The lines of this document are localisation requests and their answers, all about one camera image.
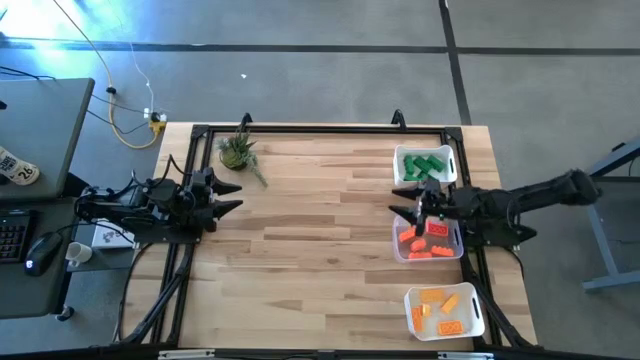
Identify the grey metal table stand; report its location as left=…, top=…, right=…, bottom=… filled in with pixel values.
left=549, top=139, right=640, bottom=294

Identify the black backlit keyboard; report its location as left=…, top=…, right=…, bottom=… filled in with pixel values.
left=0, top=208, right=39, bottom=265

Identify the yellow extension cable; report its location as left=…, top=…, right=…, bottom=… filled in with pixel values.
left=52, top=0, right=169, bottom=150

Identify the clear plastic bin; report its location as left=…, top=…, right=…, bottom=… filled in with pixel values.
left=391, top=214, right=465, bottom=264

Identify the black metal table frame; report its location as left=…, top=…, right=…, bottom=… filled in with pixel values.
left=114, top=123, right=539, bottom=351

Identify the white printed can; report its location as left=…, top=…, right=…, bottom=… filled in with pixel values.
left=0, top=144, right=41, bottom=187

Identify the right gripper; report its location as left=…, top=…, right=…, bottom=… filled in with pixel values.
left=387, top=178, right=472, bottom=231

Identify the yellow power socket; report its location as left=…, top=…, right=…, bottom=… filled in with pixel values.
left=148, top=112, right=169, bottom=135

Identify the white plastic bin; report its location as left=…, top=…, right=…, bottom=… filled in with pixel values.
left=392, top=144, right=459, bottom=191
left=403, top=281, right=487, bottom=343

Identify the white mug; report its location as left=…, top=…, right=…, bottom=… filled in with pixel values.
left=64, top=240, right=94, bottom=269

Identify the silver metal bracket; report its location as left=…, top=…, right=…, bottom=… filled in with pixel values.
left=158, top=349, right=216, bottom=360
left=437, top=351, right=496, bottom=360

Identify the white cable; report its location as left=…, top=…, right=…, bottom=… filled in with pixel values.
left=117, top=29, right=156, bottom=119

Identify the potted succulent plant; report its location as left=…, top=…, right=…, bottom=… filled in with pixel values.
left=215, top=127, right=270, bottom=189

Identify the black computer mouse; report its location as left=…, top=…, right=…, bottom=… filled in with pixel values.
left=23, top=230, right=65, bottom=278

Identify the dark grey desk top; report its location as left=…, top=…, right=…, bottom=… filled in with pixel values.
left=0, top=197, right=82, bottom=320

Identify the white printed box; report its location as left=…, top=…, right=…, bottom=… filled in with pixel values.
left=91, top=218, right=139, bottom=250

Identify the black floor cable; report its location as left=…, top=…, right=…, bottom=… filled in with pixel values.
left=115, top=239, right=154, bottom=346

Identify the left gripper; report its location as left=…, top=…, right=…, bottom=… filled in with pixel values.
left=169, top=167, right=245, bottom=234

